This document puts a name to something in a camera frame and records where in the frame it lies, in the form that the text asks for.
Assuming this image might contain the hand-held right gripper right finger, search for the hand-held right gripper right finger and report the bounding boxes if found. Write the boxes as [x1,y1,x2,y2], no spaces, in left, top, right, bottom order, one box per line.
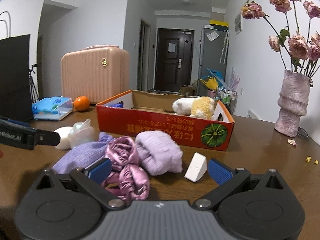
[192,158,287,209]

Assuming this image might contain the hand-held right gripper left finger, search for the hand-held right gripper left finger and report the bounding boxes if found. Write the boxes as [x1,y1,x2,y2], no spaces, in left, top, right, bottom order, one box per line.
[35,158,126,208]

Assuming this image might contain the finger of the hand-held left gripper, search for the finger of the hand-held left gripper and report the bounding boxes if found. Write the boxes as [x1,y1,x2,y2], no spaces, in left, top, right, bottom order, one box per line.
[0,116,32,128]
[34,129,62,147]

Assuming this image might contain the white wedge sponge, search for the white wedge sponge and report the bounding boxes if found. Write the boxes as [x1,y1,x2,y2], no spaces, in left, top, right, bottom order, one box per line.
[184,152,208,183]

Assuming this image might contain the purple knitted pouch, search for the purple knitted pouch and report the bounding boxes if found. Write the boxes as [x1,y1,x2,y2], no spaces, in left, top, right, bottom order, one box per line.
[52,131,116,175]

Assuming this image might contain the pink satin cloth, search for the pink satin cloth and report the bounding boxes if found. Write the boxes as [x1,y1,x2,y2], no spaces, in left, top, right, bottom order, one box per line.
[101,136,151,201]

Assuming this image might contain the clear plastic bag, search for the clear plastic bag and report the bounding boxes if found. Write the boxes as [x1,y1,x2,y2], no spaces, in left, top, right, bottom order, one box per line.
[68,119,98,149]

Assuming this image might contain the lilac fluffy sock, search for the lilac fluffy sock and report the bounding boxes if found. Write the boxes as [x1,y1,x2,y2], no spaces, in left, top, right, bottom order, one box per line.
[135,130,184,176]

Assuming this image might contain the yellow plush toy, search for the yellow plush toy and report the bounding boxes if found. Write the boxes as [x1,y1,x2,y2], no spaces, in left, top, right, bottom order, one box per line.
[189,96,216,120]

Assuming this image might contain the red cardboard box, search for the red cardboard box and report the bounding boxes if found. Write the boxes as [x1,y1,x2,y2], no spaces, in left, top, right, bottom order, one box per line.
[96,89,236,152]

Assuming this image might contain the blue tissue pack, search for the blue tissue pack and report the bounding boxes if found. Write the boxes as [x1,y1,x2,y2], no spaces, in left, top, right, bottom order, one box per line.
[31,96,74,121]

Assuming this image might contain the black tripod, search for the black tripod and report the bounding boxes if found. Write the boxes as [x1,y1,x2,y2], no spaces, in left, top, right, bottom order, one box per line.
[27,63,41,105]

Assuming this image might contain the black paper bag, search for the black paper bag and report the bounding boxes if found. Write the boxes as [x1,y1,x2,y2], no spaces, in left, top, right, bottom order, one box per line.
[0,11,34,123]

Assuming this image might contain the orange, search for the orange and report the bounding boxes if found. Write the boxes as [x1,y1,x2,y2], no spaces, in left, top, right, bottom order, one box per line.
[73,96,91,112]

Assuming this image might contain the trolley cart with bottles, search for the trolley cart with bottles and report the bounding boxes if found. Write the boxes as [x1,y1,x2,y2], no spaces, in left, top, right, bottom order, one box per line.
[215,86,238,116]

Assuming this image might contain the pink ribbed suitcase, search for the pink ribbed suitcase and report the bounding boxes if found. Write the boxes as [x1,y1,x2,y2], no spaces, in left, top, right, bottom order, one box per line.
[60,45,131,104]

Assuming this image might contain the brown cardboard box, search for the brown cardboard box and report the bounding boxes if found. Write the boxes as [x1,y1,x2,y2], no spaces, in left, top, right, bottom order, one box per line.
[179,85,197,97]

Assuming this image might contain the yellow bag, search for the yellow bag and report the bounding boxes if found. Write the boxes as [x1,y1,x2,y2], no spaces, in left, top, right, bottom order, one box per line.
[199,77,219,91]

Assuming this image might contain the blue folding rack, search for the blue folding rack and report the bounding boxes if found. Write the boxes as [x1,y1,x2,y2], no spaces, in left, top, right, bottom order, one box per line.
[201,68,226,86]

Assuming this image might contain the lilac textured vase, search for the lilac textured vase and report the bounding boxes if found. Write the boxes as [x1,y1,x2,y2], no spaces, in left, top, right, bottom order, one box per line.
[274,69,314,138]

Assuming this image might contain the grey refrigerator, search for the grey refrigerator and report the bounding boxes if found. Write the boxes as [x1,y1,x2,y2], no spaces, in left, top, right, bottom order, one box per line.
[198,27,229,97]

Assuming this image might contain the dark brown door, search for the dark brown door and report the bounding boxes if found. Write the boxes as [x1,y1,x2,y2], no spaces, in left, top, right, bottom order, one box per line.
[154,28,195,92]

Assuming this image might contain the dried pink roses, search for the dried pink roses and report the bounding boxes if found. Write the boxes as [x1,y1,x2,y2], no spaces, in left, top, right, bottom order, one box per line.
[240,0,320,78]

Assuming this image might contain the yellow box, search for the yellow box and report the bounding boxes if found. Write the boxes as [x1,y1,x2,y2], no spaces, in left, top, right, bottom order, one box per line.
[209,19,229,28]

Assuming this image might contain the dark cable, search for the dark cable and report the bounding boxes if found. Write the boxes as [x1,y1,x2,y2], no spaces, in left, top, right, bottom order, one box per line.
[297,127,310,140]

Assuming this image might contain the white wall panel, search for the white wall panel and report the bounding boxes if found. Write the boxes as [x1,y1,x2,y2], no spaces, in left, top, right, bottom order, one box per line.
[235,12,244,35]

